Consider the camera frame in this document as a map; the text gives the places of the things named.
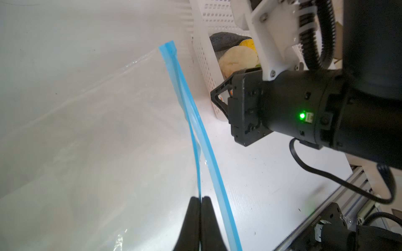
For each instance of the clear zip bag blue zipper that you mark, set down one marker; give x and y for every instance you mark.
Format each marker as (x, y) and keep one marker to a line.
(118, 168)

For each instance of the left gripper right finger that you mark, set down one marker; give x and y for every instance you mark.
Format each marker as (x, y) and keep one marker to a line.
(212, 226)

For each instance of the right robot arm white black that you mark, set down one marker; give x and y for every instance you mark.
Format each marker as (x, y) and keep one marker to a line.
(356, 109)

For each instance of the white perforated plastic basket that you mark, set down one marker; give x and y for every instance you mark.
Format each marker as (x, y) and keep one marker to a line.
(211, 17)

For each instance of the small yellow toy fruit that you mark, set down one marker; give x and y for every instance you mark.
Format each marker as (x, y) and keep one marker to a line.
(249, 43)

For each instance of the beige toy potato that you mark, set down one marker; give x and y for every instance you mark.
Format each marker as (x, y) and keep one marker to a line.
(237, 58)

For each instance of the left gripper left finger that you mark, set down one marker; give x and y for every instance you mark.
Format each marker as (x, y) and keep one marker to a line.
(188, 226)

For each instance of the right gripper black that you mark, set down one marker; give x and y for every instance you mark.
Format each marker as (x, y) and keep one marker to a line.
(301, 104)

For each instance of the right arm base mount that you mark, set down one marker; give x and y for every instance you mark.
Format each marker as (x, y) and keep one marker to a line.
(329, 232)

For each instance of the dark toy eggplant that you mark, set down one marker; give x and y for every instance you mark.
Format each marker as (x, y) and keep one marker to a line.
(222, 41)

